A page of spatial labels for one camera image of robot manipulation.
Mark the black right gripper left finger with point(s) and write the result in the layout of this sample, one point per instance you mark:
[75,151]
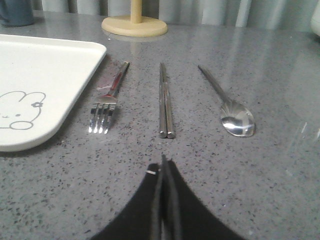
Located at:
[141,218]

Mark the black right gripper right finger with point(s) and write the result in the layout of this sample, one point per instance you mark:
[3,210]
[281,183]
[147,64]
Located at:
[184,215]

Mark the silver metal spoon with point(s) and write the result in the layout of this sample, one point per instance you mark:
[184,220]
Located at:
[234,116]

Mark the silver metal fork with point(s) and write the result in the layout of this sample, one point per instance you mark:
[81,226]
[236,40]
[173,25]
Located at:
[105,105]

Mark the cream rectangular tray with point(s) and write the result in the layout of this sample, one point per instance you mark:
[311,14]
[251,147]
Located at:
[40,81]

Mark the wooden mug tree stand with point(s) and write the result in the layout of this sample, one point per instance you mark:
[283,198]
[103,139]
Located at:
[134,25]

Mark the grey pleated curtain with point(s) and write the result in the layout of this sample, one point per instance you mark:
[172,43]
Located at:
[293,15]

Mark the white appliance at edge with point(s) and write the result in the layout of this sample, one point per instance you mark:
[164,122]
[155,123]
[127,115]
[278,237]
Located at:
[315,20]

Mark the blue enamel mug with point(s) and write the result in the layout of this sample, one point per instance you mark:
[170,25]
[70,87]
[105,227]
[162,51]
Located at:
[16,13]

